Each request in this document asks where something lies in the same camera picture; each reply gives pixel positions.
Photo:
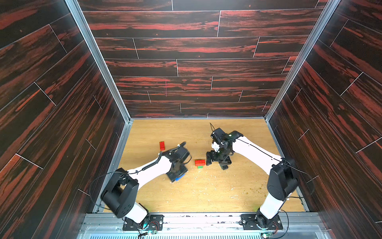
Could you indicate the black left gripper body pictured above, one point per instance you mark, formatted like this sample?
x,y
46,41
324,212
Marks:
x,y
181,171

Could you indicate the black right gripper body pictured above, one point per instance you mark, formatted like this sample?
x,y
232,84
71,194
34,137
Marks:
x,y
219,158

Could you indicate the red long lego brick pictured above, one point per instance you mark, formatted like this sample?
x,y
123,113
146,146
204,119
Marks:
x,y
200,162

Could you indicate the blue long lego brick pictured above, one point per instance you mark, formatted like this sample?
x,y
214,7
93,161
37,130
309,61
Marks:
x,y
178,178

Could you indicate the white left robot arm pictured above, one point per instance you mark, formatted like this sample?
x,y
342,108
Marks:
x,y
120,193

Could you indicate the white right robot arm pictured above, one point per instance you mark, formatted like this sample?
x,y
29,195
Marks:
x,y
282,181

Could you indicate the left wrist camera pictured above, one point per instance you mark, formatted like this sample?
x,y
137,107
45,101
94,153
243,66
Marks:
x,y
180,154

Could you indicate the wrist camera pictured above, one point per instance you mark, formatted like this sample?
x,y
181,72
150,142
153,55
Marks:
x,y
180,154
218,134

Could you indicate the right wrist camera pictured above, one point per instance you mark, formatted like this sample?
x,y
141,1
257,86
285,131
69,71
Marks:
x,y
218,134

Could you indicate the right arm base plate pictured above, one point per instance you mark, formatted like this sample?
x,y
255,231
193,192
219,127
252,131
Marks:
x,y
250,221

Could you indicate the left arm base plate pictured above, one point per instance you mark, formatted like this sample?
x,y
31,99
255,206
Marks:
x,y
152,222

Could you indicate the aluminium front rail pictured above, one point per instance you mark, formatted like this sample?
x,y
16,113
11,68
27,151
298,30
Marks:
x,y
296,225

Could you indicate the aluminium corner post right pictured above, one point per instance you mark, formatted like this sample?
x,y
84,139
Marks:
x,y
317,30

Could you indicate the aluminium corner post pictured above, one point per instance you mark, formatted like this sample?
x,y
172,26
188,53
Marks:
x,y
317,30
90,41

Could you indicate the aluminium corner post left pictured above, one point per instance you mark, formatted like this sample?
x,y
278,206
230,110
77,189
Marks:
x,y
90,41

